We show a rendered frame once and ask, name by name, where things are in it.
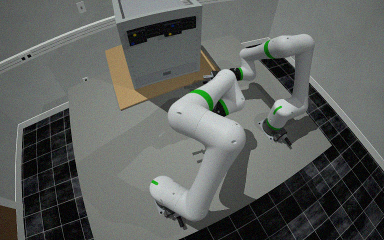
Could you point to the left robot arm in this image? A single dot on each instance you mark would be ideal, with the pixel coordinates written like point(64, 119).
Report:
point(223, 139)

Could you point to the grey metal rack frame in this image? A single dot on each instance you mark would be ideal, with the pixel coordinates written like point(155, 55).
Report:
point(160, 58)

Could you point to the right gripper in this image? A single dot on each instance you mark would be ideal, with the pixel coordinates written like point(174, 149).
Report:
point(235, 70)

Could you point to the flat tan wooden board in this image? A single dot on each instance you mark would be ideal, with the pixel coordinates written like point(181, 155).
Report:
point(127, 96)

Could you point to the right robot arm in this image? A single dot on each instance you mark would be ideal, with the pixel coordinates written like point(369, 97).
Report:
point(284, 46)

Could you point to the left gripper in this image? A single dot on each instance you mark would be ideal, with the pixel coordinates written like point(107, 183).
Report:
point(218, 109)

